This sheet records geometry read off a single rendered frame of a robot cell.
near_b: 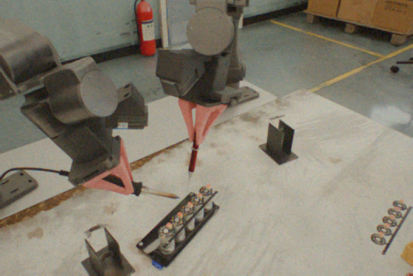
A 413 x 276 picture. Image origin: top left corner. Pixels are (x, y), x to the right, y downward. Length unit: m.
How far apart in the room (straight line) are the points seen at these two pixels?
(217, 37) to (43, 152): 0.61
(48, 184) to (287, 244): 0.51
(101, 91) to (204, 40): 0.14
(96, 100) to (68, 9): 2.75
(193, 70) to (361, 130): 0.63
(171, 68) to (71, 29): 2.77
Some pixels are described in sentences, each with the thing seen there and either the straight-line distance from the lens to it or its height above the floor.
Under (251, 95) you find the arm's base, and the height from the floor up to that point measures 0.76.
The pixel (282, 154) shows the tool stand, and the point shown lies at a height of 0.75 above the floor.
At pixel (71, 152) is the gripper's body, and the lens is 0.51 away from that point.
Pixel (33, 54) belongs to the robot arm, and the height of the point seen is 1.11.
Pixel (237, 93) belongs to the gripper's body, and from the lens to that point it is 0.53.
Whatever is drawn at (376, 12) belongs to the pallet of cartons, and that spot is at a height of 0.28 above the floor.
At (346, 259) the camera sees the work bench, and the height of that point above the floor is 0.75.
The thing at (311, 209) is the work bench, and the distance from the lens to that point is 0.73.
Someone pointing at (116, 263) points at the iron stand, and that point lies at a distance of 0.64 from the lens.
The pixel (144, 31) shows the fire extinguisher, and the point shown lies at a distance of 3.28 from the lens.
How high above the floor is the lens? 1.27
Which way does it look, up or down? 33 degrees down
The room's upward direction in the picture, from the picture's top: straight up
